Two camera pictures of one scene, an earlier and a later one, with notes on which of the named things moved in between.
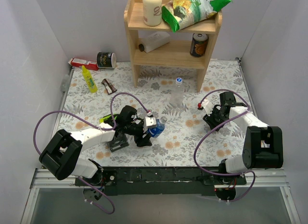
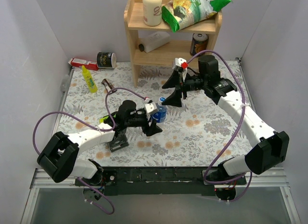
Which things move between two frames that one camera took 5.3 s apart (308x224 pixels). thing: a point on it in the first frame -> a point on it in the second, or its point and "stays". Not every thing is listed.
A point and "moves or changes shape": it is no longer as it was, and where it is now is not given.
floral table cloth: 167,121 stays
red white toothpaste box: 90,65 stays
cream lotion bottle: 152,7 stays
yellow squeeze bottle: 91,84 stays
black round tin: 106,60 stays
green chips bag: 188,7 stays
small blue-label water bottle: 154,131 moves or changes shape
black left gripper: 145,133 -> 147,123
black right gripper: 214,115 -> 182,85
